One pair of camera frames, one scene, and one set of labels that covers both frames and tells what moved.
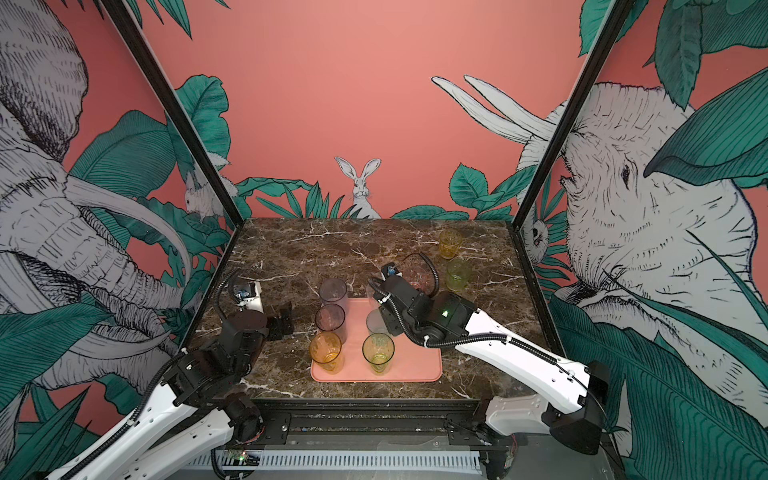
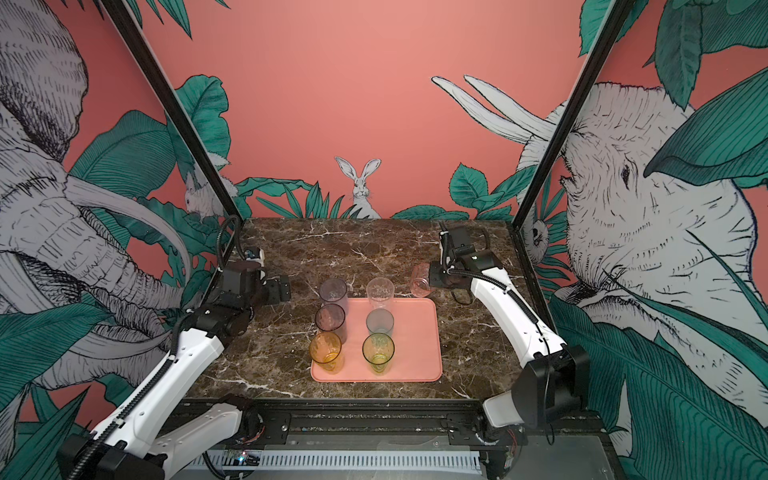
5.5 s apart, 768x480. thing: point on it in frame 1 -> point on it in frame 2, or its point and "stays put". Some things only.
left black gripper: [279, 331] -> [273, 294]
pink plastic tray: [412, 362] stays put
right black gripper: [390, 321] -> [437, 267]
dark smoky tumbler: [330, 317] stays put
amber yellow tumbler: [325, 350] stays put
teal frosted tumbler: [375, 323] stays put
